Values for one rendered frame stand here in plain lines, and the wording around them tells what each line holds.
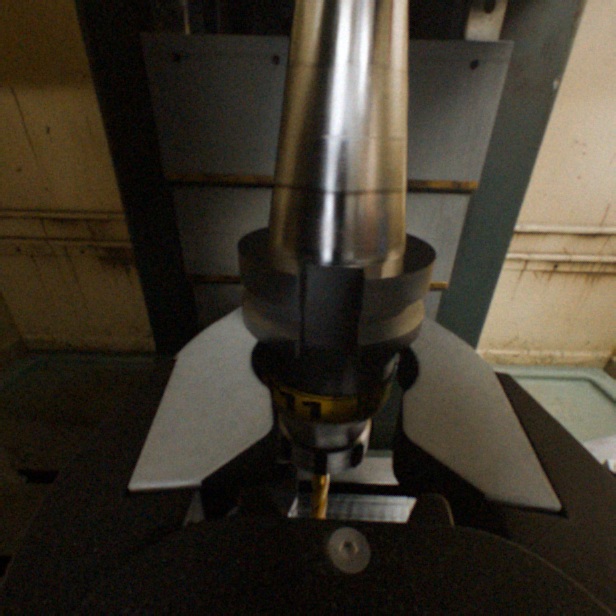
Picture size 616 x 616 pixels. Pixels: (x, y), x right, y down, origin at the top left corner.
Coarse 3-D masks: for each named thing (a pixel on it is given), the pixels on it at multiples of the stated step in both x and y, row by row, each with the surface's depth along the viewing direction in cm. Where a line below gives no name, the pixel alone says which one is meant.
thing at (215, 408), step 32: (224, 320) 11; (192, 352) 9; (224, 352) 9; (256, 352) 10; (192, 384) 8; (224, 384) 8; (256, 384) 8; (160, 416) 7; (192, 416) 7; (224, 416) 7; (256, 416) 7; (160, 448) 7; (192, 448) 7; (224, 448) 7; (256, 448) 7; (160, 480) 6; (192, 480) 6; (224, 480) 6; (256, 480) 7; (224, 512) 7
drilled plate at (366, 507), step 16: (304, 496) 32; (336, 496) 32; (352, 496) 32; (368, 496) 32; (384, 496) 32; (304, 512) 31; (336, 512) 31; (352, 512) 31; (368, 512) 31; (384, 512) 31; (400, 512) 31
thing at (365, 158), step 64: (320, 0) 7; (384, 0) 7; (320, 64) 7; (384, 64) 7; (320, 128) 8; (384, 128) 8; (320, 192) 8; (384, 192) 8; (320, 256) 9; (384, 256) 9
